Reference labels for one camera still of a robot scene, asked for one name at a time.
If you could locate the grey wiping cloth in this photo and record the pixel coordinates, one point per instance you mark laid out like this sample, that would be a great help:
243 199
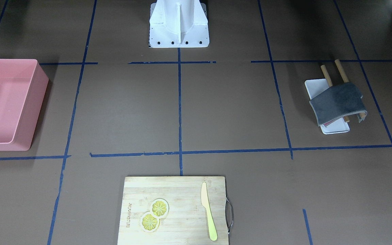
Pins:
337 102

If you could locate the upper lemon slice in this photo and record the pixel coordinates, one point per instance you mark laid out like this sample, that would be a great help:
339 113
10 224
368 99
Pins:
159 208

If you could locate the lemon slice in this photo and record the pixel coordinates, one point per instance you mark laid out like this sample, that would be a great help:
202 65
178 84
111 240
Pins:
149 223
159 208

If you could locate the wooden cutting board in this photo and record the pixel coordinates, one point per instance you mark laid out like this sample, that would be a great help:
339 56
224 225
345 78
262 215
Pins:
185 223

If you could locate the lower lemon slice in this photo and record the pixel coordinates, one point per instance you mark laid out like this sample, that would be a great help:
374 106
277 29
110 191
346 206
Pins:
149 223

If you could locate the yellow plastic knife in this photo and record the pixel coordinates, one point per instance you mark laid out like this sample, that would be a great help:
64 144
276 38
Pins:
206 204

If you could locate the white towel rack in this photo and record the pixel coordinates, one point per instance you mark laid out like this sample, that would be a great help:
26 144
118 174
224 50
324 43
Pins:
317 86

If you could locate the pink plastic bin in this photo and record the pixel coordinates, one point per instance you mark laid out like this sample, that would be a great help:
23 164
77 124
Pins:
23 84

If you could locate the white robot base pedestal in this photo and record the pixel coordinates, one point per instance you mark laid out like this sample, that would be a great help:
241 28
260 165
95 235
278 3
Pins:
178 24

